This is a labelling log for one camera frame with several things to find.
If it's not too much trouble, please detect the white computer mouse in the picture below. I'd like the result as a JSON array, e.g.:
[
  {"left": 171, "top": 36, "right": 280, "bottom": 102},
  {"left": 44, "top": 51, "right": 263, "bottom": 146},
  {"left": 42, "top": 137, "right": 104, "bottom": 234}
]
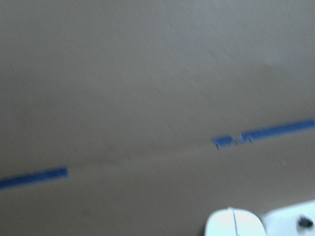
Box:
[{"left": 204, "top": 207, "right": 266, "bottom": 236}]

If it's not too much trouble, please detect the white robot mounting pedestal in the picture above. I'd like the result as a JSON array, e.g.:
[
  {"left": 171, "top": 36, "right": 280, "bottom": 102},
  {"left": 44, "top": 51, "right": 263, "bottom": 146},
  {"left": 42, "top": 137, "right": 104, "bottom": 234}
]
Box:
[{"left": 260, "top": 200, "right": 315, "bottom": 236}]

